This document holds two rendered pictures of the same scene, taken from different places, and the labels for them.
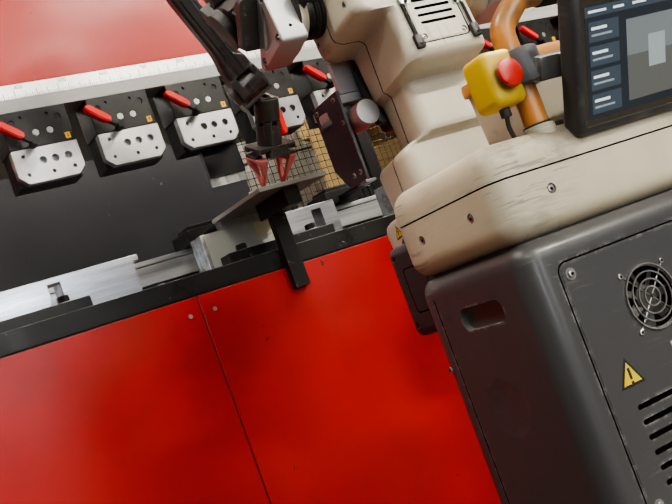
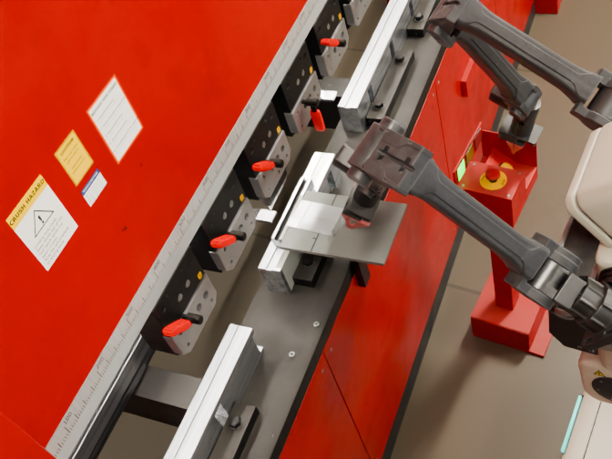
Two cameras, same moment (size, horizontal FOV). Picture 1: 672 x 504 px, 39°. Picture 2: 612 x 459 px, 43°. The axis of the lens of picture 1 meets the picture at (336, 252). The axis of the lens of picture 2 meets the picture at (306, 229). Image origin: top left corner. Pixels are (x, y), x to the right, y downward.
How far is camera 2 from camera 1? 2.09 m
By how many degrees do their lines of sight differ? 54
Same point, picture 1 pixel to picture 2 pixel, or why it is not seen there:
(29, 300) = (209, 439)
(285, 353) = (359, 337)
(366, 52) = not seen: outside the picture
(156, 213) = not seen: hidden behind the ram
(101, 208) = not seen: hidden behind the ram
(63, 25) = (168, 154)
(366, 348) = (386, 286)
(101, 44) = (197, 147)
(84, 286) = (232, 390)
